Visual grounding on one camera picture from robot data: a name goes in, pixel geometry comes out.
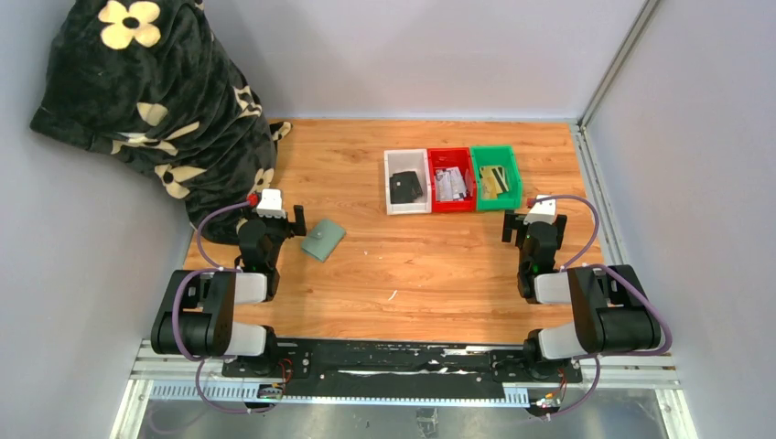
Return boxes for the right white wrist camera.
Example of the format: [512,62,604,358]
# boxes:
[523,199,556,225]

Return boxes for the red plastic bin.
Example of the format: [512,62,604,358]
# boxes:
[427,148,478,213]

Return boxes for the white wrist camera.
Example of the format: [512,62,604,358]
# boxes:
[254,188,287,219]
[523,199,556,225]

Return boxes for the black floral blanket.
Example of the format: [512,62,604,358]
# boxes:
[30,1,292,245]

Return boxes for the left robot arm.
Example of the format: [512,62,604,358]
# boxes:
[150,205,307,373]

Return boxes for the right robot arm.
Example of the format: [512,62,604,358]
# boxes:
[501,210,663,376]

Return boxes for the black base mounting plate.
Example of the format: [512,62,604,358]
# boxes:
[221,338,582,402]

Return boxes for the white cards in red bin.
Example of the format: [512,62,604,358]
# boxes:
[434,166,474,202]

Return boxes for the green plastic bin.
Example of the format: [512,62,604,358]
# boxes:
[469,145,523,211]

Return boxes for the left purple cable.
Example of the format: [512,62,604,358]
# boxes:
[170,195,286,417]

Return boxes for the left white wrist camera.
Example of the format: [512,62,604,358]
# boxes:
[254,188,287,219]

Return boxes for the black cards in white bin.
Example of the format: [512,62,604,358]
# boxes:
[389,171,423,204]

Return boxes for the white plastic bin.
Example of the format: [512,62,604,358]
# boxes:
[383,149,431,215]

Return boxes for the gold cards in green bin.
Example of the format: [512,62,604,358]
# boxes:
[479,166,509,199]

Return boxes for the aluminium frame rail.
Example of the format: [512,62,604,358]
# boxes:
[112,338,696,438]

